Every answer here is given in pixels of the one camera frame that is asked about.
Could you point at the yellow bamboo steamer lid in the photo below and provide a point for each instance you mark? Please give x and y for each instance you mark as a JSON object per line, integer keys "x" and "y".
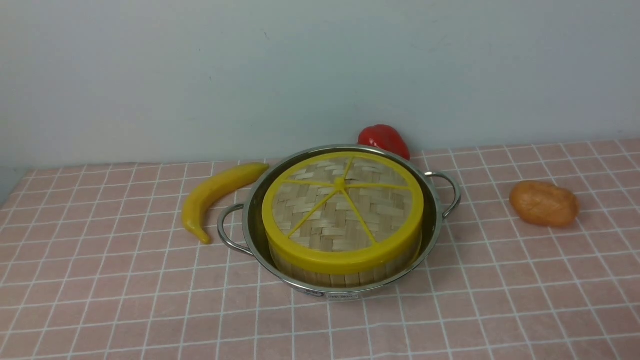
{"x": 343, "y": 212}

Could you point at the yellow bamboo steamer basket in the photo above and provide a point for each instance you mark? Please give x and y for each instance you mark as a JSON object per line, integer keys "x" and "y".
{"x": 345, "y": 279}

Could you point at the stainless steel pot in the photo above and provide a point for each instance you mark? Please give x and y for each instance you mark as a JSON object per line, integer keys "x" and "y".
{"x": 241, "y": 227}

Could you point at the red bell pepper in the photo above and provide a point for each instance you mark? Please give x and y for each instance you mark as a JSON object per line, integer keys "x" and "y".
{"x": 384, "y": 137}

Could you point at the yellow banana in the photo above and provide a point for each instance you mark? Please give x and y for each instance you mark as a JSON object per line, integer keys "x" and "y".
{"x": 209, "y": 192}

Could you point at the orange potato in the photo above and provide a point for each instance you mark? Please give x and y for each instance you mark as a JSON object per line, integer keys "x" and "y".
{"x": 544, "y": 204}

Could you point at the pink checkered tablecloth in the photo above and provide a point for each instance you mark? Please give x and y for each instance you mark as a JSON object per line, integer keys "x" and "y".
{"x": 95, "y": 265}

